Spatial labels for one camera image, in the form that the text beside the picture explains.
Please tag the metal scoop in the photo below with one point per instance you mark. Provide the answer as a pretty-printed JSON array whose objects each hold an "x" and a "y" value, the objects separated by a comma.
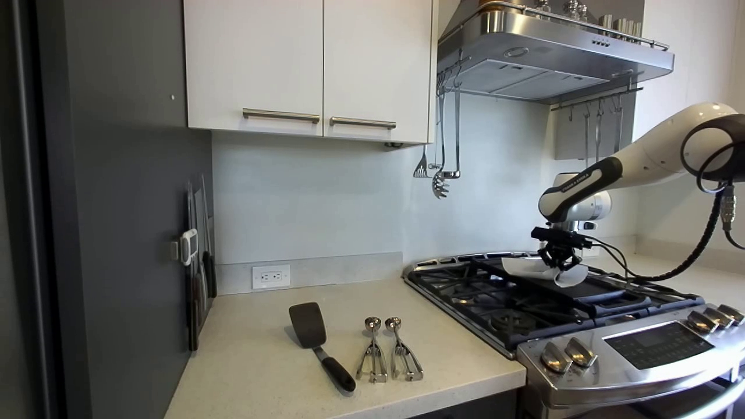
[
  {"x": 403, "y": 362},
  {"x": 370, "y": 363}
]

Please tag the stainless range hood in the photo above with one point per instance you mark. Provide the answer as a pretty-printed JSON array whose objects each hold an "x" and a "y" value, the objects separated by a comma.
[{"x": 544, "y": 49}]

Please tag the silver stove knob far left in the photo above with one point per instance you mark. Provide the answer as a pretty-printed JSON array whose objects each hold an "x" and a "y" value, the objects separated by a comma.
[{"x": 556, "y": 358}]

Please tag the hanging metal utensils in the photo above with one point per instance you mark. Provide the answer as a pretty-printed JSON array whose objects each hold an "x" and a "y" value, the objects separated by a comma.
[{"x": 442, "y": 159}]

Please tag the stainless steel gas range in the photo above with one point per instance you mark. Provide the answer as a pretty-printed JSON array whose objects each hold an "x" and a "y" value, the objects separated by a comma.
[{"x": 476, "y": 293}]

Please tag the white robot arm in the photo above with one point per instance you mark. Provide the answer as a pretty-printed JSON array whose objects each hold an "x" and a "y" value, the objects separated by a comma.
[{"x": 705, "y": 139}]

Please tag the magnetic knife rack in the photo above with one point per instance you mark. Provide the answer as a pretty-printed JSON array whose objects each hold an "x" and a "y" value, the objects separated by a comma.
[{"x": 191, "y": 250}]

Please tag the right metal scoop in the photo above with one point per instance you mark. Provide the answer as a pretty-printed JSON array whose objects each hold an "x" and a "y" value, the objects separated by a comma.
[{"x": 403, "y": 362}]

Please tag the black baking sheet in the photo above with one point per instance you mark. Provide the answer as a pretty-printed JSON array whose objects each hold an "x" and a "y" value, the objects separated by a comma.
[{"x": 592, "y": 288}]

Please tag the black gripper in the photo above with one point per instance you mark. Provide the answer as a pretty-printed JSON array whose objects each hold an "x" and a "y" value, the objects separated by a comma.
[{"x": 559, "y": 248}]

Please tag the silver stove knob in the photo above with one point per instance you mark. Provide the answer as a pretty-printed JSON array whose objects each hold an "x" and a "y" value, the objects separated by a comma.
[
  {"x": 733, "y": 313},
  {"x": 701, "y": 323},
  {"x": 580, "y": 355},
  {"x": 717, "y": 317},
  {"x": 556, "y": 358}
]

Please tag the black oven control panel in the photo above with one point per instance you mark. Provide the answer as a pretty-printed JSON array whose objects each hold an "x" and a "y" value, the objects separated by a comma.
[{"x": 659, "y": 345}]

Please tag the left metal scoop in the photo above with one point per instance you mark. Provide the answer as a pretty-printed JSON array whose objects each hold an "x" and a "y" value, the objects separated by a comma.
[{"x": 370, "y": 363}]

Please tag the white wall outlet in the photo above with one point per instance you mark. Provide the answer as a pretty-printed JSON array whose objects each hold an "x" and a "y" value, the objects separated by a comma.
[{"x": 270, "y": 278}]

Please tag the white upper cabinet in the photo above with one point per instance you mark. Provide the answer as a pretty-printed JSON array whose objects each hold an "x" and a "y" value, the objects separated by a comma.
[{"x": 317, "y": 68}]

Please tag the black spatula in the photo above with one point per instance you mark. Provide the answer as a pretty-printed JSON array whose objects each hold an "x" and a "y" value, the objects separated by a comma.
[{"x": 310, "y": 334}]

